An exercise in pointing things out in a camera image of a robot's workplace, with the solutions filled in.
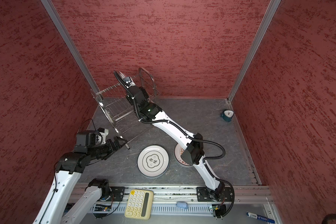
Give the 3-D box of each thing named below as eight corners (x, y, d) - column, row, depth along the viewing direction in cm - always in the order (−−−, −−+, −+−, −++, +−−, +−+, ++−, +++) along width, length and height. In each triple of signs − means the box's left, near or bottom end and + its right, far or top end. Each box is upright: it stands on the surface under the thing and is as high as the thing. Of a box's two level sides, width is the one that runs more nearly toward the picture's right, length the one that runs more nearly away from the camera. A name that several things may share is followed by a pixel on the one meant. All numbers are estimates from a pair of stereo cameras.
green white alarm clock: (221, 121, 109) (223, 117, 104) (219, 114, 114) (221, 109, 109) (233, 122, 109) (236, 117, 104) (230, 114, 114) (233, 109, 110)
